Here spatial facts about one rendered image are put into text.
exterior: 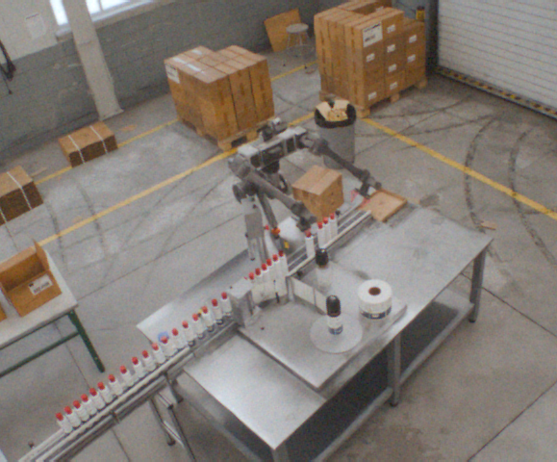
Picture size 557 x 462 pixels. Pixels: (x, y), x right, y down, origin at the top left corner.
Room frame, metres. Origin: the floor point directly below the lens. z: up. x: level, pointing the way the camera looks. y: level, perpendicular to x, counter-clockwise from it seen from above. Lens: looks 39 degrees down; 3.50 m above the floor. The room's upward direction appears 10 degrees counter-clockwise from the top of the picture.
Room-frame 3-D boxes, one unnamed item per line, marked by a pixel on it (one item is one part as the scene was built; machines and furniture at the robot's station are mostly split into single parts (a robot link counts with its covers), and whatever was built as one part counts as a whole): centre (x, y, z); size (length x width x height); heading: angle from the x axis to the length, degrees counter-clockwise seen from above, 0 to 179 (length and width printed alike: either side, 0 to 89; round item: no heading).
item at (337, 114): (5.52, -0.84, 0.50); 0.42 x 0.41 x 0.28; 119
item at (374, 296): (2.41, -0.51, 0.95); 0.20 x 0.20 x 0.14
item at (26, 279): (3.19, 1.84, 0.97); 0.51 x 0.39 x 0.37; 34
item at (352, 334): (2.27, -0.24, 0.89); 0.31 x 0.31 x 0.01
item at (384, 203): (3.45, -0.80, 0.85); 0.30 x 0.26 x 0.04; 127
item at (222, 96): (6.78, 0.39, 0.45); 1.20 x 0.84 x 0.89; 30
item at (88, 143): (6.76, 2.20, 0.11); 0.65 x 0.54 x 0.22; 116
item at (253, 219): (2.85, 0.12, 1.38); 0.17 x 0.10 x 0.19; 2
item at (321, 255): (2.67, -0.24, 1.03); 0.09 x 0.09 x 0.30
